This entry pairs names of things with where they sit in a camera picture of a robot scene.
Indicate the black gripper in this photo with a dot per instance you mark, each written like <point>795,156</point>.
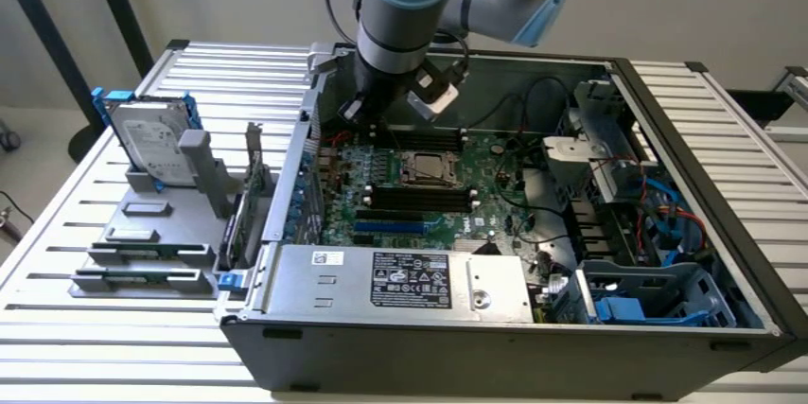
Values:
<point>379,87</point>

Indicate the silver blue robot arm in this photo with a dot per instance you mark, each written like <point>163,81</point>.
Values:
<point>405,6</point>

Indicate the CPU socket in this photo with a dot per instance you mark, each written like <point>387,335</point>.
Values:
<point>431,168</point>

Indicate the black RAM slot bank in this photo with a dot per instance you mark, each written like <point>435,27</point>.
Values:
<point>423,198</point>
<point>426,138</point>

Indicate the green motherboard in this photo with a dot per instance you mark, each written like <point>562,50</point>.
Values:
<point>486,158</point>

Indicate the black expansion slot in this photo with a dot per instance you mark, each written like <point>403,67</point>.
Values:
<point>389,215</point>

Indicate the blue expansion slot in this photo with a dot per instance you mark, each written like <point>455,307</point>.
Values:
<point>389,227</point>

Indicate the green graphics card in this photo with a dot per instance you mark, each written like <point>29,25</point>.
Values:
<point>250,196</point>

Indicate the grey metal drive cage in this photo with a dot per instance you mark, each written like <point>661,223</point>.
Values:
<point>587,148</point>

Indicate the grey parts rack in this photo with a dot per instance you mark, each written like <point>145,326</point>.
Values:
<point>190,215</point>

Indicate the silver power supply unit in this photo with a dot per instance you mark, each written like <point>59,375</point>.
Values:
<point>341,286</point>

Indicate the black stand pole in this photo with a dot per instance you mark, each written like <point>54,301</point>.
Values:
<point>121,6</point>
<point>45,30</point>

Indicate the blue case latch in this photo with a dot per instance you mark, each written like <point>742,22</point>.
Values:
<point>231,280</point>

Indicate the black round stand base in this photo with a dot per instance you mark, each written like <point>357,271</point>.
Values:
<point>86,141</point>

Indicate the black open PC case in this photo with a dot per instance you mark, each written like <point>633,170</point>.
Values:
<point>481,356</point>

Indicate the grey blue disk bay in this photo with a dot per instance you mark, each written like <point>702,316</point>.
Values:
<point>650,290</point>

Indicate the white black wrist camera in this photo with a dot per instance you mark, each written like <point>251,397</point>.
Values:
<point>435,92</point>

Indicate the hard disk with blue bracket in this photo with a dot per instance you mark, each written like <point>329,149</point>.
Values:
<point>151,139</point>

